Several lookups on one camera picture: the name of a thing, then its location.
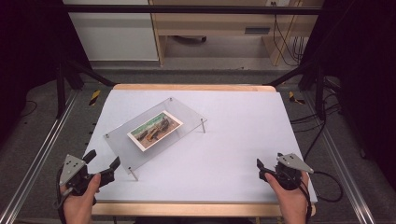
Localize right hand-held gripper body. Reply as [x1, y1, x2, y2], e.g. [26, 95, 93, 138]
[273, 152, 315, 191]

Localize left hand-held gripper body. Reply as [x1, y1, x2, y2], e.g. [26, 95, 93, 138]
[59, 154, 92, 197]

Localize painted boats picture card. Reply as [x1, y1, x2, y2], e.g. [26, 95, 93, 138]
[126, 110, 184, 153]

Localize clear acrylic picture frame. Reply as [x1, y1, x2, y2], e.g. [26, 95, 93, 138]
[103, 96, 208, 182]

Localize person's left hand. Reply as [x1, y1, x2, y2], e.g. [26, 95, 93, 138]
[60, 173, 103, 224]

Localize person's right hand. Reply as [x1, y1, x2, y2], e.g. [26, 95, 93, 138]
[264, 171, 311, 224]

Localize white board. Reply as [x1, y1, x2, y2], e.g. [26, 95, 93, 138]
[84, 89, 318, 204]

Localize black metal stand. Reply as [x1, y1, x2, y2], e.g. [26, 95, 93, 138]
[264, 59, 329, 121]
[55, 58, 117, 119]

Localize wooden table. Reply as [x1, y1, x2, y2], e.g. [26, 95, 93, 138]
[91, 83, 318, 218]

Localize white cabinet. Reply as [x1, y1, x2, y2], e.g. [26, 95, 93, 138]
[62, 0, 160, 63]

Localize black curtain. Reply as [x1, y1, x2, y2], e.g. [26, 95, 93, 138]
[0, 0, 93, 147]
[301, 0, 396, 190]

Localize grey desk label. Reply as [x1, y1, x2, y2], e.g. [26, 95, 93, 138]
[244, 26, 272, 35]

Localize light wooden desk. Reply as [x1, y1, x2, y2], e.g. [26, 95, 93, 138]
[148, 0, 325, 67]

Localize black horizontal bar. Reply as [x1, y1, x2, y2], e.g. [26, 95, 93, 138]
[61, 4, 325, 16]

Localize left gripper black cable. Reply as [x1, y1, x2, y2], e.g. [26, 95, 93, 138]
[53, 167, 69, 224]

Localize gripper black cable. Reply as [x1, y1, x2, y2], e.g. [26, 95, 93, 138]
[297, 169, 345, 224]
[53, 167, 69, 224]

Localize aluminium floor rail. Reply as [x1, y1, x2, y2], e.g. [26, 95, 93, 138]
[302, 91, 377, 224]
[0, 89, 80, 224]

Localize black floor cables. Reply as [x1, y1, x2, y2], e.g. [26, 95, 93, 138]
[290, 77, 343, 162]

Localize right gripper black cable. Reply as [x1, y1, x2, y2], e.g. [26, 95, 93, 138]
[297, 169, 345, 224]

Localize thin black floor cable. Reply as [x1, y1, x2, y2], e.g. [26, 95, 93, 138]
[18, 99, 39, 119]

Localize hanging black desk cables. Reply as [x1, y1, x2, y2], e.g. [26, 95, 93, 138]
[271, 1, 305, 67]

